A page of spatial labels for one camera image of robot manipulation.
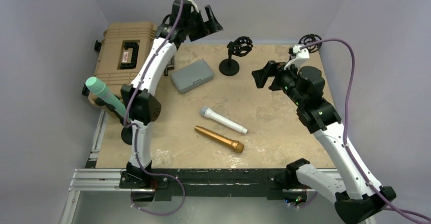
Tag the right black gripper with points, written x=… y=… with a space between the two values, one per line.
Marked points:
x=261 y=75

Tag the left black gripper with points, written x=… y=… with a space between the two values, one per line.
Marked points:
x=214 y=26

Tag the black tripod mic stand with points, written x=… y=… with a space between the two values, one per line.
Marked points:
x=310 y=42

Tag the white microphone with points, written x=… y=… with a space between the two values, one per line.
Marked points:
x=210 y=114

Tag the gold microphone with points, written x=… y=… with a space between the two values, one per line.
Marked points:
x=234 y=145

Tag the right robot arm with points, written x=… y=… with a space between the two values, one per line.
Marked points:
x=358 y=195

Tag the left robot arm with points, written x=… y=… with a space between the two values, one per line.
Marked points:
x=142 y=108

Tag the mint green microphone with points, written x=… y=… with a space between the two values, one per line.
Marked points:
x=101 y=90

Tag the black left round-base stand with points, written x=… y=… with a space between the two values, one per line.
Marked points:
x=127 y=135

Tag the grey plastic case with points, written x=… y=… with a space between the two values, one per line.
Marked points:
x=192 y=76

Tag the tan hard case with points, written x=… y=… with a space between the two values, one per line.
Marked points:
x=122 y=52

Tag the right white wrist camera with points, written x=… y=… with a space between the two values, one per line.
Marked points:
x=298 y=56

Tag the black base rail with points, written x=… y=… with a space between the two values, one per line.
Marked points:
x=272 y=184

